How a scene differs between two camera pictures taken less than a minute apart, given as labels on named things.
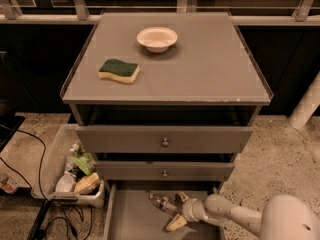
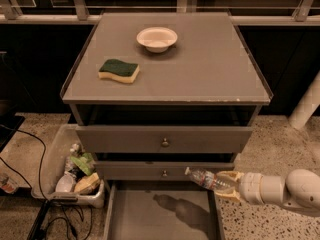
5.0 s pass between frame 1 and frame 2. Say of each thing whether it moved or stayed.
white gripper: moved
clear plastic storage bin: stayed
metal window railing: stayed
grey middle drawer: stayed
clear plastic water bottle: moved
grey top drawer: stayed
